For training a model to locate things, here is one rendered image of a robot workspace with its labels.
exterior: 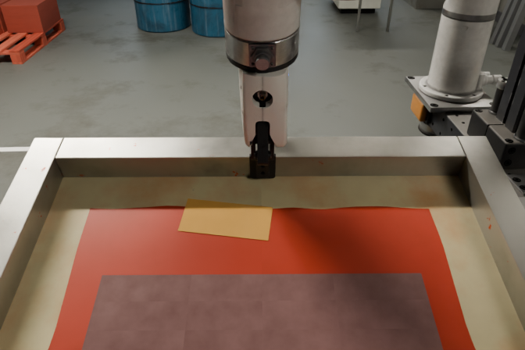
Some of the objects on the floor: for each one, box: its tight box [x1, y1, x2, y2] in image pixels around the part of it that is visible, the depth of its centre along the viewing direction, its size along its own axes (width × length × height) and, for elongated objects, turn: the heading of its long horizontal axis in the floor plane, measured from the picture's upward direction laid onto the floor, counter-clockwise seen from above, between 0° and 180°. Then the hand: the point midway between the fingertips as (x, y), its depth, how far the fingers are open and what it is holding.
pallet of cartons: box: [0, 0, 66, 64], centre depth 456 cm, size 112×80×40 cm
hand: (262, 152), depth 57 cm, fingers closed on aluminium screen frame, 4 cm apart
